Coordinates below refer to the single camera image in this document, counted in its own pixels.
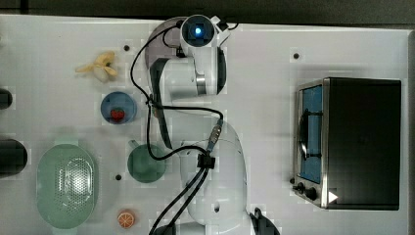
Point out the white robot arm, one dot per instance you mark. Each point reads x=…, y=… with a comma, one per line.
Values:
x=212, y=163

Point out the grey round plate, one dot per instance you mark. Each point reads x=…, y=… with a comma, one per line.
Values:
x=166, y=44

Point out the green mug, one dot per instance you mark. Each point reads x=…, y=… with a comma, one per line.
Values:
x=141, y=166

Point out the blue bowl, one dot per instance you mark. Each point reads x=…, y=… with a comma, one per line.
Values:
x=118, y=100

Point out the strawberry in blue bowl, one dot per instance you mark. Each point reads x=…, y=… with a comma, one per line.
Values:
x=117, y=115

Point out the peeled banana toy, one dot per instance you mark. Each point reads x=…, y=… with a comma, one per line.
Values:
x=101, y=67

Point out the orange slice toy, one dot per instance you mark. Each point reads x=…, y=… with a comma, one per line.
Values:
x=126, y=219

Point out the black toaster oven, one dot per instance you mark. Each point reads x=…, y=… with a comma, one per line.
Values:
x=348, y=139

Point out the green perforated colander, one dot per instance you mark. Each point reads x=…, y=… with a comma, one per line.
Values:
x=65, y=186

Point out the black cylinder cup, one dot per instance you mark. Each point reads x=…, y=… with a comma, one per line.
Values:
x=13, y=157

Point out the small black cylinder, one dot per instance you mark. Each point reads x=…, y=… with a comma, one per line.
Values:
x=6, y=99

